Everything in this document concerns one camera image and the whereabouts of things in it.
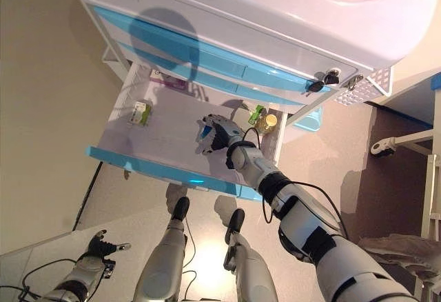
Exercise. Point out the blue bed corner bumper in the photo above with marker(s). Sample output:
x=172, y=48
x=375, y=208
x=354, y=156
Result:
x=435, y=82

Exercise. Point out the blue front cart drawer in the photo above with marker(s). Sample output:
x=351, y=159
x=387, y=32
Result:
x=165, y=133

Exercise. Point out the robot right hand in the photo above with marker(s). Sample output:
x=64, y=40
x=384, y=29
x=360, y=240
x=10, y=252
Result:
x=225, y=134

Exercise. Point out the white hospital bed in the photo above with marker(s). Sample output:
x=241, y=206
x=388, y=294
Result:
x=430, y=191

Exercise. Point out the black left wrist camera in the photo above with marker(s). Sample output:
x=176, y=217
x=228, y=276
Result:
x=108, y=269

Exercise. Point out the blue lid waste bin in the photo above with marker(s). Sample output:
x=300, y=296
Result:
x=308, y=122

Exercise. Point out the white blue medicine box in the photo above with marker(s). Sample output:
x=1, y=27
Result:
x=206, y=133

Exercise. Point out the white mesh basket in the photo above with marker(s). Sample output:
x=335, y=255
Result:
x=361, y=90

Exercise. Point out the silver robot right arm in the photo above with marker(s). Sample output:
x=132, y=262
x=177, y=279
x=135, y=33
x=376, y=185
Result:
x=310, y=219

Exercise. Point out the purple white medicine box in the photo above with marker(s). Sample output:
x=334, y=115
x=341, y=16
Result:
x=169, y=81

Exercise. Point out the white medical cart blue drawers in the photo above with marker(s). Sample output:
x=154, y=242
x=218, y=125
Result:
x=275, y=22

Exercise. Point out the bed caster wheel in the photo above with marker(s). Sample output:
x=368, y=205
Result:
x=382, y=150

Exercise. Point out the yellow cap bottle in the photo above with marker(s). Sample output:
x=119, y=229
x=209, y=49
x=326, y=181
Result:
x=268, y=122

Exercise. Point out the small green white medicine box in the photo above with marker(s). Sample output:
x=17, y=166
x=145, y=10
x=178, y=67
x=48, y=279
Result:
x=140, y=113

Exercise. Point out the white green striped carton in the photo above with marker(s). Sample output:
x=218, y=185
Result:
x=255, y=117

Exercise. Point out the black cart keys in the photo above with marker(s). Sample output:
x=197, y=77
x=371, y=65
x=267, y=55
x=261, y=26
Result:
x=330, y=78

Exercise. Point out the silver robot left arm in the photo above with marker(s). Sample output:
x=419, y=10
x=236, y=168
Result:
x=82, y=271

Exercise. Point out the robot left leg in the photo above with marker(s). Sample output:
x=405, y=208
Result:
x=162, y=264

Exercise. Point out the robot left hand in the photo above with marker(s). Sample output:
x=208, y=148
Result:
x=100, y=247

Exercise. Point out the person's trouser leg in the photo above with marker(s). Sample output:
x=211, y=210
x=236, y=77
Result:
x=396, y=250

